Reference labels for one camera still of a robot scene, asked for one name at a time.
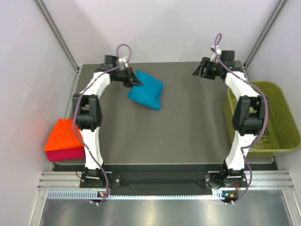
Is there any pink folded t shirt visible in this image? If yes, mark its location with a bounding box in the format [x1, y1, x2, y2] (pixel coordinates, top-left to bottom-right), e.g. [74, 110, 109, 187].
[46, 147, 85, 162]

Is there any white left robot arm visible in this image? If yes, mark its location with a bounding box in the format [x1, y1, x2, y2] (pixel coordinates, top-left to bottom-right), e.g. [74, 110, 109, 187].
[72, 55, 143, 188]

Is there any orange folded t shirt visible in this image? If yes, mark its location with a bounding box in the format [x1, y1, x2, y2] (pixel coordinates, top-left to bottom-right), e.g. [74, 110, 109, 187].
[44, 119, 84, 152]

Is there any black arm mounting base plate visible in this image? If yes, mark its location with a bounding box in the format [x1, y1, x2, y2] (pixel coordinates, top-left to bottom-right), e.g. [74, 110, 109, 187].
[52, 162, 250, 196]

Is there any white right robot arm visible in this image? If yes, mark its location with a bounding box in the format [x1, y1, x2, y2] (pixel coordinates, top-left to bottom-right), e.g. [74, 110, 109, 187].
[193, 48, 268, 189]

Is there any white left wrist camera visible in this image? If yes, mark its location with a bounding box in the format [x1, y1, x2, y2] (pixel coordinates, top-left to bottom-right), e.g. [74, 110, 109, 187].
[118, 56, 129, 70]

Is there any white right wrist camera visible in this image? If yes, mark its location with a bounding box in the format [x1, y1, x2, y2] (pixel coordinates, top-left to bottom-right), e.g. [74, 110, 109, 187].
[210, 45, 222, 63]

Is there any olive green plastic basket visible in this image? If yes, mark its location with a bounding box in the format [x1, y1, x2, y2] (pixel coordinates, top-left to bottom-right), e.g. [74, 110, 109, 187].
[223, 81, 301, 158]

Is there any blue t shirt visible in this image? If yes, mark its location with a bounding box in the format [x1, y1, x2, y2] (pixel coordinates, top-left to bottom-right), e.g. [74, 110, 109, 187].
[127, 70, 164, 111]

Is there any grey slotted cable duct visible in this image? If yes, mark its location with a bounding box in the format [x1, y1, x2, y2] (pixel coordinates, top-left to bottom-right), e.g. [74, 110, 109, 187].
[47, 190, 234, 201]

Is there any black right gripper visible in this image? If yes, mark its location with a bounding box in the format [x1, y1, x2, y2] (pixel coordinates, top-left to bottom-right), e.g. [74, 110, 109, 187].
[192, 57, 223, 81]

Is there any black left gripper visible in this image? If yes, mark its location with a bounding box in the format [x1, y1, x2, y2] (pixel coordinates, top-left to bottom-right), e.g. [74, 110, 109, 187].
[112, 65, 143, 88]

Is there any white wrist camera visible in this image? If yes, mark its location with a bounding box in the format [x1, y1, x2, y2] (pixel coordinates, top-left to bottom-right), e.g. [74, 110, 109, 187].
[118, 56, 129, 70]
[210, 45, 222, 63]

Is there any aluminium frame rail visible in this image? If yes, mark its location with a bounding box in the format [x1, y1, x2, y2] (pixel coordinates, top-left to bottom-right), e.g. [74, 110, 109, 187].
[37, 171, 85, 190]

